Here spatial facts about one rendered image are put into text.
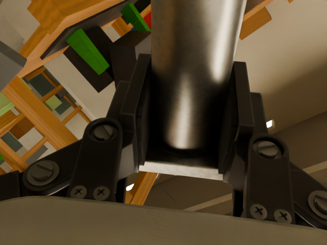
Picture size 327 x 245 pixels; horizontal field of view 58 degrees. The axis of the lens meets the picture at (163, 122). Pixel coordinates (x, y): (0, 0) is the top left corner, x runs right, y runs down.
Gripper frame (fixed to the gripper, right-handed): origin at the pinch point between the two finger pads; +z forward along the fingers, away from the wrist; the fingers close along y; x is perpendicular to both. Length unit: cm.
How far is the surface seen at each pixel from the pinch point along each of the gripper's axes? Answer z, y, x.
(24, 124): 338, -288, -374
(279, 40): 526, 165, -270
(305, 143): 398, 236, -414
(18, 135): 327, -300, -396
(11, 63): 8.8, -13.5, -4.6
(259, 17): 494, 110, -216
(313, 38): 517, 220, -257
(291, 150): 395, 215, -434
